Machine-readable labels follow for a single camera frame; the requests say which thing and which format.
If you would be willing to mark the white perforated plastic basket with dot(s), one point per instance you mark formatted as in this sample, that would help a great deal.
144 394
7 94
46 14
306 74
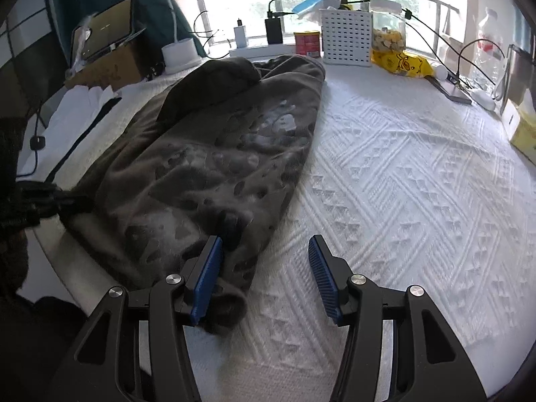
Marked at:
347 37

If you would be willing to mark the white desk lamp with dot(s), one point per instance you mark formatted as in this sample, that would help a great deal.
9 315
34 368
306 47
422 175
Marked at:
180 56

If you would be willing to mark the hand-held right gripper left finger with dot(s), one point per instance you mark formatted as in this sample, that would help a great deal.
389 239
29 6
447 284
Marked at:
207 280

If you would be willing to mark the red tin can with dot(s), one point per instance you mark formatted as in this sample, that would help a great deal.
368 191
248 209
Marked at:
307 44

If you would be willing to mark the white computer mouse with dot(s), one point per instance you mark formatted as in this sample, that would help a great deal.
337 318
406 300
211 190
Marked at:
483 99

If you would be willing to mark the white charger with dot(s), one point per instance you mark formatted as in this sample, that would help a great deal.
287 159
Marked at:
240 37

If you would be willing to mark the yellow floral tissue box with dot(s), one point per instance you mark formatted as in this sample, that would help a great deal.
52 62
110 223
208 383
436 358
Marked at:
525 138

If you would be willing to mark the black charger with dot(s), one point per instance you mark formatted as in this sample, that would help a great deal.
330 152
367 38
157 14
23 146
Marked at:
274 31

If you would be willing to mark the yellow duck print bag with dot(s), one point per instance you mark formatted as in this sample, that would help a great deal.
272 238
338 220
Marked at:
402 63

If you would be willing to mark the small white bottle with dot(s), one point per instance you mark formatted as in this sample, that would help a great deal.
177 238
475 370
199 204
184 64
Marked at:
439 71

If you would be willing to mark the white cloth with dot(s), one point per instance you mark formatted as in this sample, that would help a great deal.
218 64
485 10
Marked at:
71 121

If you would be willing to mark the stainless steel kettle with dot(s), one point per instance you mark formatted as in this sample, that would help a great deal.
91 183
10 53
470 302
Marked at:
521 75

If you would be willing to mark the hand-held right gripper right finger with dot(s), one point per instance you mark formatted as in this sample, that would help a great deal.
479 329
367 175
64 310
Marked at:
324 284

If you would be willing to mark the grey spotted fleece garment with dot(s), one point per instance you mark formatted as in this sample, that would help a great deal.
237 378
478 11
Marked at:
209 167

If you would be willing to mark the clear snack jar white lid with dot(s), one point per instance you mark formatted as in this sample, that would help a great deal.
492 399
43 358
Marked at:
389 39

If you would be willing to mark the white power strip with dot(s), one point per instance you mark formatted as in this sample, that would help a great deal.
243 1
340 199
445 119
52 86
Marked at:
259 51

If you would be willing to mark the cardboard box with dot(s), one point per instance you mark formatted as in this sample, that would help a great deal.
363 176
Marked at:
113 65

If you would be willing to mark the tablet with dark screen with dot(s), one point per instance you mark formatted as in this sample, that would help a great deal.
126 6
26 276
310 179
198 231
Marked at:
109 25

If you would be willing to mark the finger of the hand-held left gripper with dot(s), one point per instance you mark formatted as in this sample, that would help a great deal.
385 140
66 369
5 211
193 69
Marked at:
67 212
63 197

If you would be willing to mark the clear water bottle red label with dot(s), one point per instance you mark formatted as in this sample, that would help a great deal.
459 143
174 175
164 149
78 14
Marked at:
488 54

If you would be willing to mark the black usb hub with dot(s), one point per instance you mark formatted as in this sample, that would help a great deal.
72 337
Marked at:
455 79

